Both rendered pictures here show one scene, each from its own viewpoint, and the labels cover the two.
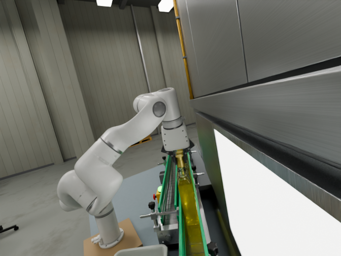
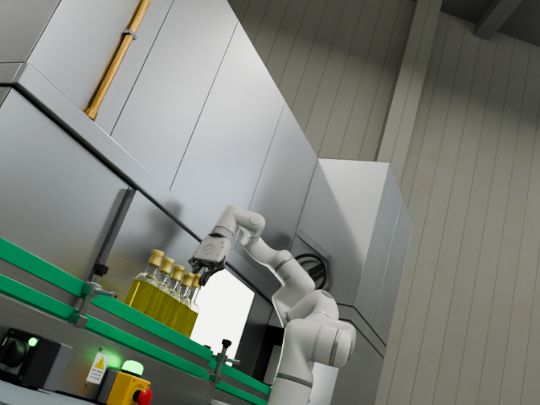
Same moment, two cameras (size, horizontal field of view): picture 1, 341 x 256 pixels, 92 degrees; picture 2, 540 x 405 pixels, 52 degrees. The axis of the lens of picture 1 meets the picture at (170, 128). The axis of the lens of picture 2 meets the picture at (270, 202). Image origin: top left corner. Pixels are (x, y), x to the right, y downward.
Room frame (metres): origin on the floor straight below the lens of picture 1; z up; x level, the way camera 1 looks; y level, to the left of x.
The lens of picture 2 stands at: (2.17, 0.85, 0.80)
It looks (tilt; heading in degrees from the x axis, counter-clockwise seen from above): 22 degrees up; 205
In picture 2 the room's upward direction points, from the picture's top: 18 degrees clockwise
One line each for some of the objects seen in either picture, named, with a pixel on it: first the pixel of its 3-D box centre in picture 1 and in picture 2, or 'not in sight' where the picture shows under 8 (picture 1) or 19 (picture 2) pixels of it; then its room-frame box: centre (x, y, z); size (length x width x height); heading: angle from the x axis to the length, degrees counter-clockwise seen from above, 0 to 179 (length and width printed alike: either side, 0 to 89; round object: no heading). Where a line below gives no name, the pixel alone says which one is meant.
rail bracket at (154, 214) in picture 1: (160, 215); (214, 358); (0.64, 0.12, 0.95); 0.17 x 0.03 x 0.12; 86
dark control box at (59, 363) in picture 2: (165, 177); (32, 360); (1.36, 0.13, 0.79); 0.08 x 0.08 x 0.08; 86
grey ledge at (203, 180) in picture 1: (197, 162); not in sight; (1.41, -0.17, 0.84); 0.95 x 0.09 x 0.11; 176
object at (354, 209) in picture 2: not in sight; (349, 267); (-0.55, 0.12, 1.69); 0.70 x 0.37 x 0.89; 176
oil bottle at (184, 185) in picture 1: (188, 198); (178, 334); (0.66, -0.01, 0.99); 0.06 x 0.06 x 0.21; 87
